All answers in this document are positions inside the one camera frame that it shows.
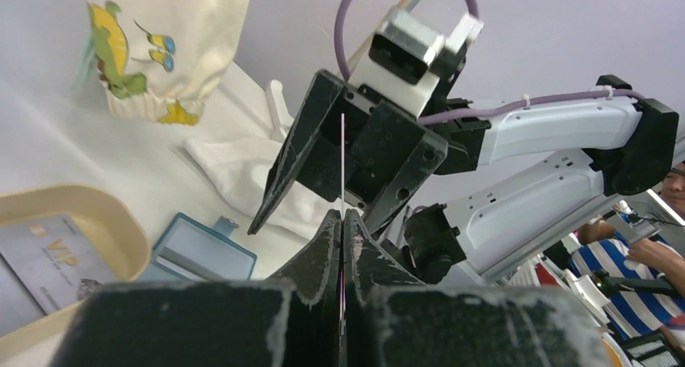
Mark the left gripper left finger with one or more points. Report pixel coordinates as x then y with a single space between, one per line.
292 318

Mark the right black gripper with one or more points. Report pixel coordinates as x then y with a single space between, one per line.
360 139

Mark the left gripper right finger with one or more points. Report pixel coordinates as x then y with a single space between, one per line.
393 319

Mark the card with black stripe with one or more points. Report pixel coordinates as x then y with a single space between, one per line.
342 202

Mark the blue card holder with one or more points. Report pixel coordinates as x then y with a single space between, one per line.
188 250

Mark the beige oval tray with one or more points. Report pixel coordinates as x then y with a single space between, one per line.
28 335

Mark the VIP card in tray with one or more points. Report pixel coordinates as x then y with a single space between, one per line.
54 260

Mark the white cloth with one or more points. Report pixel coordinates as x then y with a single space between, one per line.
238 169

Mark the dinosaur print yellow garment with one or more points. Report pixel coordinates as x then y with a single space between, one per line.
160 60

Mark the person in striped shirt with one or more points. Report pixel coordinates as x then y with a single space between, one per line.
632 314

